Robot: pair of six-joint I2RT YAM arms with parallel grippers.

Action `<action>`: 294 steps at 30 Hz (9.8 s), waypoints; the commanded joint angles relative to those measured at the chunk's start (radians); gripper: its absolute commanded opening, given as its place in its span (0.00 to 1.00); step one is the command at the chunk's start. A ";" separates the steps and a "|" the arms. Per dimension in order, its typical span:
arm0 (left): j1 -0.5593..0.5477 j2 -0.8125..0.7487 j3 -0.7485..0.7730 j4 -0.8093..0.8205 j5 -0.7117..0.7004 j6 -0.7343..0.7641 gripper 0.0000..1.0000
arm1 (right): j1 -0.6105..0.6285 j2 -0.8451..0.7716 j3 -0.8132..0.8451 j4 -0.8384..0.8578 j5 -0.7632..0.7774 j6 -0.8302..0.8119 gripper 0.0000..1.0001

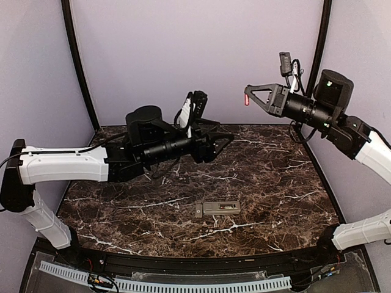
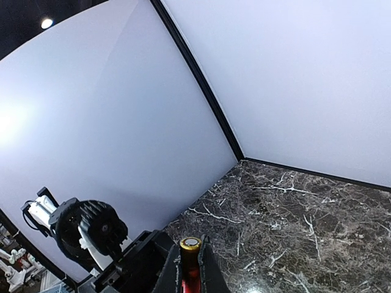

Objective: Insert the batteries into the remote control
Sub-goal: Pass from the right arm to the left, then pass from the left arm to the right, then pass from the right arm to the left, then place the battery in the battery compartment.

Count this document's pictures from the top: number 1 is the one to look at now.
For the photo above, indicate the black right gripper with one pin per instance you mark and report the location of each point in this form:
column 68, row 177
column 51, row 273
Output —
column 279, row 102

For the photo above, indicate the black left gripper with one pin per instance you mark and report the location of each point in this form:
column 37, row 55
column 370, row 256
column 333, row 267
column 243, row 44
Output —
column 208, row 151

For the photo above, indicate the grey battery cover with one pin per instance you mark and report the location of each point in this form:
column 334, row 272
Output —
column 198, row 210

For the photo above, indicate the white remote control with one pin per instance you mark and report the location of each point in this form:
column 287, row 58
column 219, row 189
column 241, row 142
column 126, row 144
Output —
column 212, row 208

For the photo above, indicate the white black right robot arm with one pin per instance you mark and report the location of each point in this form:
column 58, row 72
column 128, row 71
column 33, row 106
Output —
column 325, row 112

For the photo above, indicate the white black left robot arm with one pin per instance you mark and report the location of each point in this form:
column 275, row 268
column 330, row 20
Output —
column 148, row 140

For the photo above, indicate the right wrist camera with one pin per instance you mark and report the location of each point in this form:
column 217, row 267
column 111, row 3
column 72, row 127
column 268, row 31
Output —
column 290, row 70

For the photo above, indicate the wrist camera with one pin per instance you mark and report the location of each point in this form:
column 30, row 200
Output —
column 191, row 109
column 290, row 70

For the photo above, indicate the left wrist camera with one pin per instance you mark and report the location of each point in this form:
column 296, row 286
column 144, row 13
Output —
column 191, row 109

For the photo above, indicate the black vertical frame post right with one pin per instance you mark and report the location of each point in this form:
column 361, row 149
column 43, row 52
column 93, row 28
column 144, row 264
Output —
column 321, row 40

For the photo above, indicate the black vertical frame post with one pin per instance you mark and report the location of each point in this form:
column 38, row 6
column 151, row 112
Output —
column 77, row 63
column 321, row 40

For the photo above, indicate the black front rail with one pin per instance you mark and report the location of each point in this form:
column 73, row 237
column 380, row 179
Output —
column 299, row 264

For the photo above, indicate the black vertical frame post left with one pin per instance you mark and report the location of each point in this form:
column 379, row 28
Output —
column 77, row 63

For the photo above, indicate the white slotted cable duct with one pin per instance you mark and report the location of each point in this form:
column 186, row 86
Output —
column 144, row 282

